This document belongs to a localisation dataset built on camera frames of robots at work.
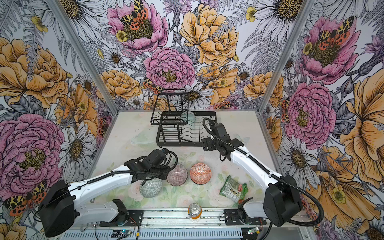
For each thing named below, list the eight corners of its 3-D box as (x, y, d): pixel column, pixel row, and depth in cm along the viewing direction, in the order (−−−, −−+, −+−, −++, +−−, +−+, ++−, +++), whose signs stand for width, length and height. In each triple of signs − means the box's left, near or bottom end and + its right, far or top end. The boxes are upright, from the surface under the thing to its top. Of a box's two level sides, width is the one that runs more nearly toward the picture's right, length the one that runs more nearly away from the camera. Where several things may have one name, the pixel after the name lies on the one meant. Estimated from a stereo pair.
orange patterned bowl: (189, 184, 86) (189, 180, 81) (190, 167, 93) (190, 162, 88) (210, 184, 86) (211, 180, 81) (209, 167, 93) (210, 162, 88)
